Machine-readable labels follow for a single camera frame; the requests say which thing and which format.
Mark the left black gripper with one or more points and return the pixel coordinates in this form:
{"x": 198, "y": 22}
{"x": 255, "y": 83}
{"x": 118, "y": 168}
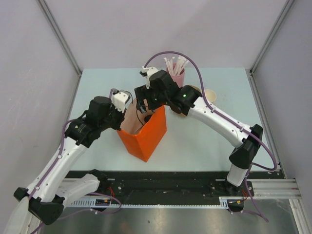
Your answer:
{"x": 121, "y": 116}

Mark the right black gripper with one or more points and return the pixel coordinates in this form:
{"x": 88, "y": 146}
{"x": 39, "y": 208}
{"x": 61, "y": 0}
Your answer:
{"x": 142, "y": 93}

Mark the orange paper bag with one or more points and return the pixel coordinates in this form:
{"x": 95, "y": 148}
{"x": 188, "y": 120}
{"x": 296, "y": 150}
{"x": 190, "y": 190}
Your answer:
{"x": 139, "y": 138}

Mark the black plastic cup lid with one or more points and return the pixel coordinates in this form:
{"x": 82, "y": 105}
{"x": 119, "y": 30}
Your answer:
{"x": 147, "y": 118}

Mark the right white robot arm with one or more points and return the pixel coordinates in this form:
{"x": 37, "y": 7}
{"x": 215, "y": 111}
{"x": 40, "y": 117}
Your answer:
{"x": 242, "y": 137}

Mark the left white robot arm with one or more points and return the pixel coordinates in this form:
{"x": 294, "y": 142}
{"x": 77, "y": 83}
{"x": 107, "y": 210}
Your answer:
{"x": 45, "y": 199}

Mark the pink straw holder cup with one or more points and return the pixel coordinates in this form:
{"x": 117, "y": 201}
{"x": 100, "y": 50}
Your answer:
{"x": 179, "y": 79}

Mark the white wrapped straws bundle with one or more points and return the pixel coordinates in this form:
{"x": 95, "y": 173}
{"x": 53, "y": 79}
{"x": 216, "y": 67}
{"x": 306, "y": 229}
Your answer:
{"x": 176, "y": 69}

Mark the stack of brown paper cups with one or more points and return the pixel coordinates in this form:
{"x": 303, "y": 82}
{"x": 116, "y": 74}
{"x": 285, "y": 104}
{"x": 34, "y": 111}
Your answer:
{"x": 210, "y": 96}

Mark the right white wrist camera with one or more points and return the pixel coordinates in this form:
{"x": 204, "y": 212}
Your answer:
{"x": 147, "y": 72}

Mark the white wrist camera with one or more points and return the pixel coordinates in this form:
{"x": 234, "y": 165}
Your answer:
{"x": 119, "y": 99}
{"x": 147, "y": 72}

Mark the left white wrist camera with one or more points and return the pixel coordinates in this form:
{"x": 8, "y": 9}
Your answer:
{"x": 119, "y": 99}

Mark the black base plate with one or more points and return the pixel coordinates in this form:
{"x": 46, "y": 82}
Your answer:
{"x": 212, "y": 183}

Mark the white cable duct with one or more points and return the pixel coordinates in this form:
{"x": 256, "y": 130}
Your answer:
{"x": 198, "y": 202}

